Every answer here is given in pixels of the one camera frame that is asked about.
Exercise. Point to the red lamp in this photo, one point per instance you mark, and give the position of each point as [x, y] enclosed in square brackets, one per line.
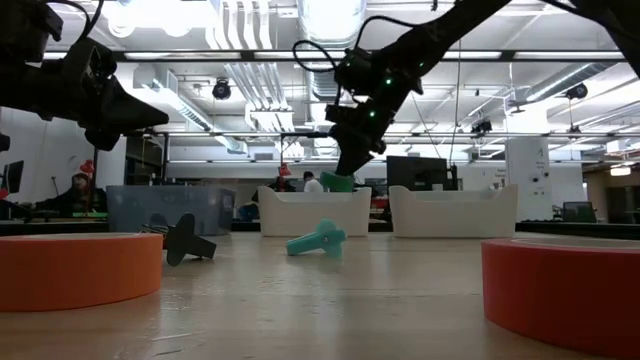
[87, 166]

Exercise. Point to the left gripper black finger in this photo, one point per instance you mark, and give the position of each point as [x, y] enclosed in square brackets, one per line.
[130, 115]

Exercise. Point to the red object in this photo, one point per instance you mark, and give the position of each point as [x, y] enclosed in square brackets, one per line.
[284, 170]

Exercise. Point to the black staple remover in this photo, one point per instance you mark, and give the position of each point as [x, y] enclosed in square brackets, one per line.
[182, 245]

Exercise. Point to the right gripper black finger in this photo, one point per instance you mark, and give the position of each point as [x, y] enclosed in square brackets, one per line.
[352, 150]

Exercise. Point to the white plastic bin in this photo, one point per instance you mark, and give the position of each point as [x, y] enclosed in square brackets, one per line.
[450, 215]
[310, 215]

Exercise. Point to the teal staple remover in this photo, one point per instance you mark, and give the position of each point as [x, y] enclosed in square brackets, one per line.
[315, 242]

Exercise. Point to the dark translucent plastic bin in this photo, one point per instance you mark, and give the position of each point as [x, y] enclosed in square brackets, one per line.
[170, 207]

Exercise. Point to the black monitor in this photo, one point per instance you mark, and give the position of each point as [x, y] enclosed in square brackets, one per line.
[415, 172]
[14, 176]

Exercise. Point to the white pillar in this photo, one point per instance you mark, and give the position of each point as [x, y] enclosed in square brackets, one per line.
[530, 180]

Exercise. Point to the red tape roll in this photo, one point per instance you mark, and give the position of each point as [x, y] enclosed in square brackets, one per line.
[560, 295]

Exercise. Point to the dark office chair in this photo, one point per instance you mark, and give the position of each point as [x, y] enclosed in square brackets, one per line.
[579, 212]

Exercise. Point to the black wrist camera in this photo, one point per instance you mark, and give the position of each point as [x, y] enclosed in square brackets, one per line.
[355, 70]

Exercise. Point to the orange tape roll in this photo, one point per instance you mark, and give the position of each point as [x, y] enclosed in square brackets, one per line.
[75, 272]

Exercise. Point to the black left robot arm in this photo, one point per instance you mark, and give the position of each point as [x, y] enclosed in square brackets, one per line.
[25, 85]

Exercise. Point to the green tape roll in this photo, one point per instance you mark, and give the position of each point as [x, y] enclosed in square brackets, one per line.
[337, 184]

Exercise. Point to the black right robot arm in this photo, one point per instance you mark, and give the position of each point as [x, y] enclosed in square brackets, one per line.
[450, 30]

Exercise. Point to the person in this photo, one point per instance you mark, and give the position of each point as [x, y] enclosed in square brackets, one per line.
[313, 185]
[75, 197]

